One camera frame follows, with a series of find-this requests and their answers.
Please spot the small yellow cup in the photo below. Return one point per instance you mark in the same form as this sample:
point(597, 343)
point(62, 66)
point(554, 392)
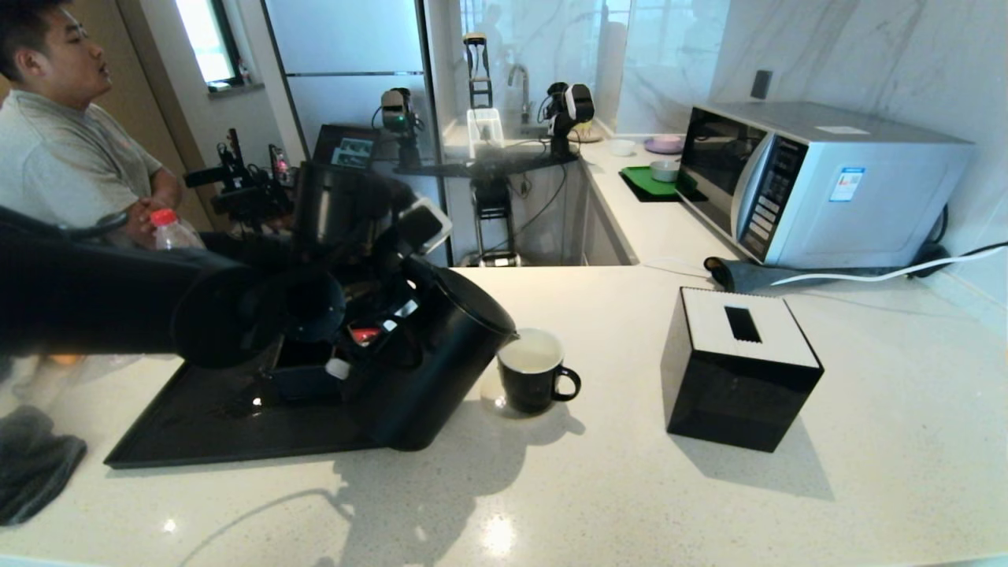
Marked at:
point(587, 132)

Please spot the silver microwave oven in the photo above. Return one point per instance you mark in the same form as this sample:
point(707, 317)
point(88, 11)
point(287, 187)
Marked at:
point(866, 205)

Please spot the dark wall socket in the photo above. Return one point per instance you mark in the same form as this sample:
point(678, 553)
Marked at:
point(760, 87)

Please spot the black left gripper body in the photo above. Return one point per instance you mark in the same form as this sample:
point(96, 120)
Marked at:
point(386, 299)

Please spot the black tissue box white lid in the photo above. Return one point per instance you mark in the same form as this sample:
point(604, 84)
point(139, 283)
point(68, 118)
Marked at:
point(732, 402)

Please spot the black laptop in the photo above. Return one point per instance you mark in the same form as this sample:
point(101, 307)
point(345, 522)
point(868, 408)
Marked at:
point(346, 150)

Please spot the black handheld teleoperation rig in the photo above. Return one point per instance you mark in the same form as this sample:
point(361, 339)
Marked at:
point(244, 189)

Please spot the black compartment organizer box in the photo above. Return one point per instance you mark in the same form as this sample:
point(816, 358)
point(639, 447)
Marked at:
point(303, 382)

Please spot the red coffee sachet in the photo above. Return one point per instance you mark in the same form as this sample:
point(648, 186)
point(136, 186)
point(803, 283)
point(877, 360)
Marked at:
point(364, 335)

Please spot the black teleoperation rig stand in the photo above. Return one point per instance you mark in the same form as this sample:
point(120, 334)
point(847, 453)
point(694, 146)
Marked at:
point(492, 209)

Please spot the silver refrigerator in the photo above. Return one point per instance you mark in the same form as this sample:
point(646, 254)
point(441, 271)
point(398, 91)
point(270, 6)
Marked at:
point(354, 47)

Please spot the black electric kettle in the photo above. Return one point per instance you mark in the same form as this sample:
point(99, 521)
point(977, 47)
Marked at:
point(433, 370)

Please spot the black white-edged wrist camera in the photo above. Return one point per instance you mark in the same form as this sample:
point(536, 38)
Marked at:
point(425, 224)

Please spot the black rectangular serving tray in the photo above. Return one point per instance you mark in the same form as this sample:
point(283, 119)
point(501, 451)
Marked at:
point(213, 429)

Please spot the dark grey folded cloth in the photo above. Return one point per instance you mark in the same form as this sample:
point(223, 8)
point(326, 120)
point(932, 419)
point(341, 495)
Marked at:
point(35, 472)

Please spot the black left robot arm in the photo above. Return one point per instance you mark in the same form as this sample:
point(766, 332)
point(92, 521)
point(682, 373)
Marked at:
point(79, 299)

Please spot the small white bowl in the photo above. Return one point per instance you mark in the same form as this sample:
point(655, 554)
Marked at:
point(622, 148)

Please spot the small grey bowl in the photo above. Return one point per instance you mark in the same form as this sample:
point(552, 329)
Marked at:
point(664, 172)

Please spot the white kitchen cabinet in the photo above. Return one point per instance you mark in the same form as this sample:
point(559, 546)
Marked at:
point(602, 236)

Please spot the black upright frame device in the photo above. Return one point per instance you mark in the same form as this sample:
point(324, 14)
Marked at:
point(476, 75)

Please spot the chrome kitchen faucet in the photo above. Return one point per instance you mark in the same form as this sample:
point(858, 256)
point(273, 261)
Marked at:
point(520, 79)

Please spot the person in grey t-shirt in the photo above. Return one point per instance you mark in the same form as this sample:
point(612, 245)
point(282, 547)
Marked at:
point(63, 165)

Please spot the round translucent coaster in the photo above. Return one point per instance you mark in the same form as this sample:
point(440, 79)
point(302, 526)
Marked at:
point(498, 403)

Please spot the clear water bottle red cap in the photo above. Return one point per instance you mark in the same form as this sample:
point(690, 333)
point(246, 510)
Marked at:
point(169, 232)

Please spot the window with dark frame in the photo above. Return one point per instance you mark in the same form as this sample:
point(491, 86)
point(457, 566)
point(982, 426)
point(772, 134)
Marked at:
point(206, 39)

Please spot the purple plate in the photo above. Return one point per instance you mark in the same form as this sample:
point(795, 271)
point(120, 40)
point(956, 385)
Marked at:
point(663, 146)

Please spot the green plastic tray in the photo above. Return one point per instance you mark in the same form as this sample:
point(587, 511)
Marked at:
point(639, 183)

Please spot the black mug white inside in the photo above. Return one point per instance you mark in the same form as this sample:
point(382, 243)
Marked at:
point(529, 390)

